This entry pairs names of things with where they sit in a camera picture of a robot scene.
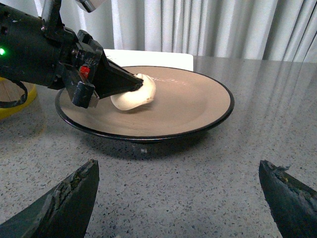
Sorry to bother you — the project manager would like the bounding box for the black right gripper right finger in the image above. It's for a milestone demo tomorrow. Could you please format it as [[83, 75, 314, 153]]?
[[259, 160, 317, 238]]

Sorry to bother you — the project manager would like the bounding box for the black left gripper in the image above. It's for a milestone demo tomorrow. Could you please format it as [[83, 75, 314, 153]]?
[[41, 0, 143, 108]]

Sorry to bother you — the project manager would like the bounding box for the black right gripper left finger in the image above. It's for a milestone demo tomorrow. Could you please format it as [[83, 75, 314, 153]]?
[[0, 160, 99, 238]]

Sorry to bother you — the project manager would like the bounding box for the white steamed bun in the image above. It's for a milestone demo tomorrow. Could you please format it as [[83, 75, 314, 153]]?
[[110, 73, 157, 111]]

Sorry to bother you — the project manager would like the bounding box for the brown plate with black rim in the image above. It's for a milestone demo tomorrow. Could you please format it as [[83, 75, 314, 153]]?
[[55, 66, 235, 142]]

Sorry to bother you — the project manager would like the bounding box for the white rectangular tray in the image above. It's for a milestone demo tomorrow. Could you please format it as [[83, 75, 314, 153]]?
[[104, 49, 194, 71]]

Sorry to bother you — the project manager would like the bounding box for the yellow rimmed bamboo steamer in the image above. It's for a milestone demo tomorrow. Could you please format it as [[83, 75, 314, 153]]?
[[0, 78, 37, 119]]

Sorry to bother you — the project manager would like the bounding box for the grey pleated curtain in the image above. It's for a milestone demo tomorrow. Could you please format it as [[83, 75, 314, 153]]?
[[60, 0, 317, 63]]

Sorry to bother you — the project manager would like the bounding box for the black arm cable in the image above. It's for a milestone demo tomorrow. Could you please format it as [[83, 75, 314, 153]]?
[[0, 79, 28, 109]]

